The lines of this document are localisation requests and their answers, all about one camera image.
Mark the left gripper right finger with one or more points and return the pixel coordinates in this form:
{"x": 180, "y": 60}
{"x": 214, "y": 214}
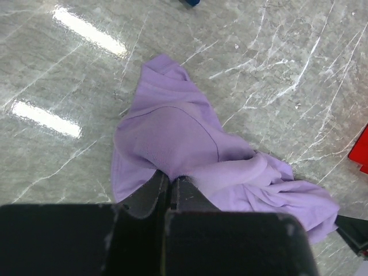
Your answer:
{"x": 185, "y": 196}

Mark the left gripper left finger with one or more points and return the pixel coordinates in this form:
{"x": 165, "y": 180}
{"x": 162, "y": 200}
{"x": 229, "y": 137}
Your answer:
{"x": 143, "y": 201}

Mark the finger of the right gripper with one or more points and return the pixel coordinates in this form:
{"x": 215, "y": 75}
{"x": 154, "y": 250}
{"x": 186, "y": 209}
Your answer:
{"x": 354, "y": 232}

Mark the folded navy blue t shirt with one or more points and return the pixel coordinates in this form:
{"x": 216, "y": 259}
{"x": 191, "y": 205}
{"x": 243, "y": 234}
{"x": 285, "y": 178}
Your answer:
{"x": 191, "y": 3}

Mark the lavender t shirt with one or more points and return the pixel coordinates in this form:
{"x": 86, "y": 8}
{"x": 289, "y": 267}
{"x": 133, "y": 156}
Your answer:
{"x": 171, "y": 127}

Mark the red plastic tray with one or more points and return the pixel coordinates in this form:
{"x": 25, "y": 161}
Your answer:
{"x": 359, "y": 152}

